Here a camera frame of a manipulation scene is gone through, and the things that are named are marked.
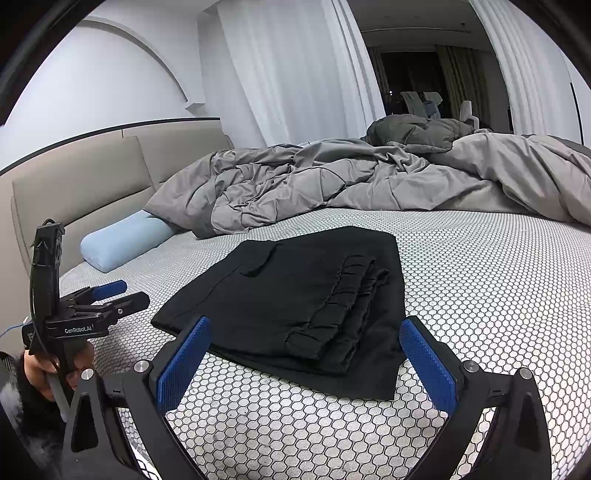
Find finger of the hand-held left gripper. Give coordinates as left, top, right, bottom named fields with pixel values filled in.
left=76, top=280, right=127, bottom=304
left=89, top=292, right=151, bottom=324

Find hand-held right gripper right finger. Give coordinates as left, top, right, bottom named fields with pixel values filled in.
left=399, top=316, right=552, bottom=480

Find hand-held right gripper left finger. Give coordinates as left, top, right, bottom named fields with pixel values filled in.
left=62, top=316, right=213, bottom=480

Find black pants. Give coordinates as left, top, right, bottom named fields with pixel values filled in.
left=151, top=226, right=407, bottom=401

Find person's left forearm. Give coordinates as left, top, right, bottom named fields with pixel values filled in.
left=0, top=351, right=70, bottom=480

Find person's left hand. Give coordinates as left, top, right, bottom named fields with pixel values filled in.
left=23, top=344, right=95, bottom=401

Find light blue bolster pillow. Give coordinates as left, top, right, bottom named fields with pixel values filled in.
left=80, top=213, right=174, bottom=273

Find hexagon patterned mattress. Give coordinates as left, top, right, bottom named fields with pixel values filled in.
left=58, top=205, right=591, bottom=480

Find beige padded headboard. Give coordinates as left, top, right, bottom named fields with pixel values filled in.
left=0, top=117, right=236, bottom=305

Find grey duvet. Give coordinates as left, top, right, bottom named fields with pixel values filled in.
left=144, top=134, right=591, bottom=240

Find dark grey pillow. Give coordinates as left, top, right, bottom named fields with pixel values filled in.
left=366, top=114, right=476, bottom=153

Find chair draped with clothes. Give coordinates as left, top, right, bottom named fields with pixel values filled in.
left=401, top=91, right=444, bottom=118

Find beige curtain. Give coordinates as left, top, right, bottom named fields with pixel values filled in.
left=436, top=45, right=490, bottom=125

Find wide white curtain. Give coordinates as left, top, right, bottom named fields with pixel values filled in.
left=217, top=0, right=386, bottom=148

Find narrow white curtain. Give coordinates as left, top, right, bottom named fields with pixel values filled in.
left=468, top=0, right=578, bottom=139

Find thin blue cable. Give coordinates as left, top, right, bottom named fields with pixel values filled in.
left=0, top=318, right=33, bottom=340

